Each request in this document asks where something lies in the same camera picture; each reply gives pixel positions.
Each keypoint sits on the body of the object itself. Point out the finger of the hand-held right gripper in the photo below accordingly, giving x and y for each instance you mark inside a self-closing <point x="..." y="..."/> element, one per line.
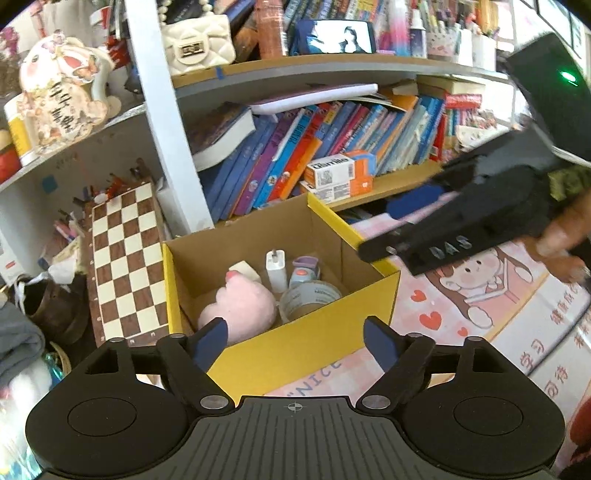
<point x="415" y="201"/>
<point x="443" y="251"/>

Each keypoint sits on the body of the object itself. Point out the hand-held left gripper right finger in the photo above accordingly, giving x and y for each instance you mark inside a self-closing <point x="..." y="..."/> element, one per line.
<point x="381" y="344"/>

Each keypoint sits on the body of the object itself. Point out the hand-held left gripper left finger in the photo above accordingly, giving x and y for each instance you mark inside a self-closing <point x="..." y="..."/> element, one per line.
<point x="210" y="344"/>

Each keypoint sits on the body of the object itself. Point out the pink plush toy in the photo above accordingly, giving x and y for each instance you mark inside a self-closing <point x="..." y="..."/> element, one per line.
<point x="244" y="309"/>

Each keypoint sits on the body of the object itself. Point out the clear tape roll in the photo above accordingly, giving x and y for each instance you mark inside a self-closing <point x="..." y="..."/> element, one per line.
<point x="323" y="291"/>

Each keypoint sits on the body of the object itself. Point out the yellow-edged cardboard box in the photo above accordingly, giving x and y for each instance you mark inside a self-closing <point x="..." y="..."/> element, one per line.
<point x="295" y="350"/>

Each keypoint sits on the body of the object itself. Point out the person's right hand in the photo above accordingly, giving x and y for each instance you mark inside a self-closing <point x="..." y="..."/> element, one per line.
<point x="568" y="240"/>

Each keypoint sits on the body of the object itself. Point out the orange white toothpaste box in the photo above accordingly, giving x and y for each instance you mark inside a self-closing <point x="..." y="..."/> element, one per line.
<point x="330" y="171"/>
<point x="341" y="190"/>
<point x="364" y="161"/>

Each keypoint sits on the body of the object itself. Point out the small cream block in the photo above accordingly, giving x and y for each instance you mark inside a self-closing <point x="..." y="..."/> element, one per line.
<point x="244" y="271"/>

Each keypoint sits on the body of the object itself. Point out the white charger plug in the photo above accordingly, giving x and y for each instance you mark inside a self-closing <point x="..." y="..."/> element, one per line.
<point x="276" y="272"/>

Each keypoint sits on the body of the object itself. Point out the small purple grey gadget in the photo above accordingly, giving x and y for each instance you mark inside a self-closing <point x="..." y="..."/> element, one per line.
<point x="302" y="272"/>

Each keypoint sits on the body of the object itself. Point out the brown white chessboard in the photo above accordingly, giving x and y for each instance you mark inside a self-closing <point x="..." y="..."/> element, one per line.
<point x="124" y="267"/>

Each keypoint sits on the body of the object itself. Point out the row of colourful books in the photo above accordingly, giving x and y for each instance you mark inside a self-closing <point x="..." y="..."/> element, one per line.
<point x="286" y="157"/>

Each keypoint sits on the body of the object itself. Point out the white notebook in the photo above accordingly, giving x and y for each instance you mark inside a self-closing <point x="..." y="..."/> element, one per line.
<point x="314" y="97"/>

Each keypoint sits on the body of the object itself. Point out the brown leather bag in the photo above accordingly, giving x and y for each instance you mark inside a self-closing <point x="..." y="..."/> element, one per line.
<point x="55" y="314"/>

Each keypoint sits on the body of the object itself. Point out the small display screen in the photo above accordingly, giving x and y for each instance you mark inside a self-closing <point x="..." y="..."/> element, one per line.
<point x="337" y="37"/>

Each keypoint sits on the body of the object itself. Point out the bundle of pencils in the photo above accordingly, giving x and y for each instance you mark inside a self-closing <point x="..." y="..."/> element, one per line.
<point x="106" y="189"/>

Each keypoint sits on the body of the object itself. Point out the grey cloth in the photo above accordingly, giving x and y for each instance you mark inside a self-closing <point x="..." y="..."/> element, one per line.
<point x="18" y="341"/>

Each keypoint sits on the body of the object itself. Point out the thick paperback book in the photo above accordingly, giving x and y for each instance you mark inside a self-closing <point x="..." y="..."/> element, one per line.
<point x="221" y="134"/>

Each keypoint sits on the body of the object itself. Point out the white wooden bookshelf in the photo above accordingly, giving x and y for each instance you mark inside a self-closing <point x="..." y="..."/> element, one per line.
<point x="157" y="138"/>

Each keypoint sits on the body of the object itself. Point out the pink bottle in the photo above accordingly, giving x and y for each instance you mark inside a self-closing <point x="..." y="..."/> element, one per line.
<point x="270" y="27"/>

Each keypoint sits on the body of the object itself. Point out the cream quilted handbag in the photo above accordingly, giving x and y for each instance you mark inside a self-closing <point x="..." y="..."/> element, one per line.
<point x="198" y="44"/>

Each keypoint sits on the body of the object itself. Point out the yellow white can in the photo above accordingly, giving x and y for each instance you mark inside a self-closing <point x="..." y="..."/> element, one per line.
<point x="18" y="134"/>

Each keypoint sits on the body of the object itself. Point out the lucky cat figure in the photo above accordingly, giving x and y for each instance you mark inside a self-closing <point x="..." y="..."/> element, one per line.
<point x="60" y="97"/>

